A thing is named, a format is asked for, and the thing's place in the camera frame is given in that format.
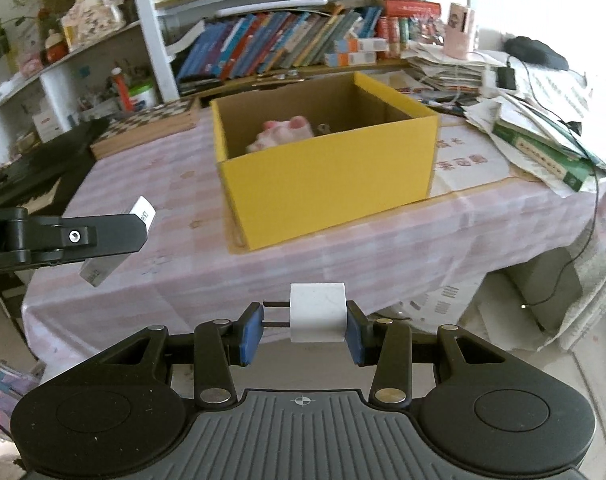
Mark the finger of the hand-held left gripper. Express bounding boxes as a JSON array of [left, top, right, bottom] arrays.
[[28, 212, 148, 265]]

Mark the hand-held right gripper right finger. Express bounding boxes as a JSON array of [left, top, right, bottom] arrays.
[[345, 301, 519, 406]]

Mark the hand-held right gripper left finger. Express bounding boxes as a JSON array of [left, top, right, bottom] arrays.
[[90, 302, 265, 410]]

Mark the small white packet box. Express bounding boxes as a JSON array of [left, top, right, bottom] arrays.
[[79, 196, 157, 288]]

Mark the white charger plug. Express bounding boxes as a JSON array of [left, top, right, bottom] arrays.
[[263, 283, 348, 344]]

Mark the yellow cardboard box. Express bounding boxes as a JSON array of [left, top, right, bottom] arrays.
[[209, 71, 440, 252]]

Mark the pink pig plush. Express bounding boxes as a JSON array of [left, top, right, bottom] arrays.
[[246, 116, 316, 153]]

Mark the black electronic keyboard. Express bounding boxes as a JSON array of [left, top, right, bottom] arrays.
[[0, 117, 111, 211]]

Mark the white box red label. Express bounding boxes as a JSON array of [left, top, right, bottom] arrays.
[[33, 110, 64, 143]]

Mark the wooden chessboard box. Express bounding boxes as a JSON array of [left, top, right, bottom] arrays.
[[89, 97, 201, 161]]

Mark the green lid white jar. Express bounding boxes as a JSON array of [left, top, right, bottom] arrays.
[[128, 77, 159, 110]]

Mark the red white glue tube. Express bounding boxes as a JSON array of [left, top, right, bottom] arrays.
[[110, 67, 134, 112]]

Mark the purple patterned bag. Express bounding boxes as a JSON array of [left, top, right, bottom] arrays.
[[0, 360, 46, 443]]

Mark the black stapler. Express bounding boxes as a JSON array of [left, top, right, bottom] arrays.
[[178, 77, 224, 97]]

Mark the red white doll figurine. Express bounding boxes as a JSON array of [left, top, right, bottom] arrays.
[[42, 30, 68, 65]]

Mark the white bookshelf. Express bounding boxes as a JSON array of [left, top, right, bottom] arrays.
[[0, 0, 469, 161]]

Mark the white knitted blanket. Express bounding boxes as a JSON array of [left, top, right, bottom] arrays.
[[538, 220, 606, 356]]

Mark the row of colourful books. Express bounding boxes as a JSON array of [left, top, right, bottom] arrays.
[[175, 5, 384, 81]]

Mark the green book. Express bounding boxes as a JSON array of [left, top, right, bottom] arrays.
[[492, 120, 599, 193]]

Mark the orange white small box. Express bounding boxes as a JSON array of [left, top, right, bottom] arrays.
[[324, 51, 376, 67], [335, 37, 389, 54]]

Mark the white lamp bar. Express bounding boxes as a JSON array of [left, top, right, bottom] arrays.
[[223, 0, 329, 18]]

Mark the stack of papers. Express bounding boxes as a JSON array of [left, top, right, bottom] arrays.
[[400, 42, 489, 93]]

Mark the pile of loose papers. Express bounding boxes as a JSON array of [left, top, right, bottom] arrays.
[[463, 67, 606, 198]]

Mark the pink paper holder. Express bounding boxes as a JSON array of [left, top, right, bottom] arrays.
[[443, 2, 479, 58]]

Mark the red book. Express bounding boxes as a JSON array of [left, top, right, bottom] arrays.
[[378, 0, 441, 20]]

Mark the black rounded case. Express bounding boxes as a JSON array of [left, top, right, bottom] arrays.
[[503, 36, 570, 72]]

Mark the black cable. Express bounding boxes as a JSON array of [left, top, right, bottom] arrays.
[[506, 55, 601, 311]]

